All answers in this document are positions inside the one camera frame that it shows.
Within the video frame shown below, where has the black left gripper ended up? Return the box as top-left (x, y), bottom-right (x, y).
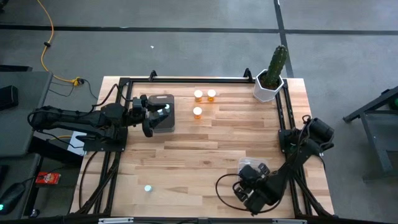
top-left (132, 95), bottom-right (170, 138)

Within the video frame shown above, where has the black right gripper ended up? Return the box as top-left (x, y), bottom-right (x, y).
top-left (235, 164), bottom-right (279, 215)

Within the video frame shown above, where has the clear plastic bin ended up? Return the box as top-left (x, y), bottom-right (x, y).
top-left (238, 156), bottom-right (273, 181)

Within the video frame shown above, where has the grey plastic bin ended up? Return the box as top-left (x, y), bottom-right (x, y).
top-left (148, 93), bottom-right (176, 134)

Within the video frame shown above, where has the white plant pot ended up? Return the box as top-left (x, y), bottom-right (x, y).
top-left (252, 68), bottom-right (285, 103)

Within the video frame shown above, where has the white sheet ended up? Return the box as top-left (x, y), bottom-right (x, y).
top-left (67, 129), bottom-right (88, 156)

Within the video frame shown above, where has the green cactus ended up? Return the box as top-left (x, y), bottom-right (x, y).
top-left (263, 45), bottom-right (289, 90)

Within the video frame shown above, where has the black metal stand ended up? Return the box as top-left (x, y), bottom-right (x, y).
top-left (343, 85), bottom-right (398, 183)

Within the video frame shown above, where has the red packet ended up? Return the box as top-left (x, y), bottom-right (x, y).
top-left (35, 172), bottom-right (62, 186)

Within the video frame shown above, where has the grey desk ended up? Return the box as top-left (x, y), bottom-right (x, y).
top-left (0, 70), bottom-right (53, 158)

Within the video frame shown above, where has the black box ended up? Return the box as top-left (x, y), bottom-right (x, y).
top-left (0, 85), bottom-right (19, 111)

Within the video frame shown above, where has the black computer mouse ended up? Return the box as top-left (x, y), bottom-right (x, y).
top-left (0, 182), bottom-right (26, 215)

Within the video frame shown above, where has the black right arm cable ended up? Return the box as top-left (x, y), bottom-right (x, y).
top-left (215, 173), bottom-right (259, 215)

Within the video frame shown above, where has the black aluminium table frame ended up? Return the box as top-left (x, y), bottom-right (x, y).
top-left (70, 67), bottom-right (335, 218)

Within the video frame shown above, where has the silver bracket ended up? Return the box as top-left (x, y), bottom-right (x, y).
top-left (272, 218), bottom-right (307, 224)
top-left (98, 217), bottom-right (134, 224)

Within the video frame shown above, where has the yellow floor cable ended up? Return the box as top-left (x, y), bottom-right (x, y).
top-left (36, 0), bottom-right (82, 85)

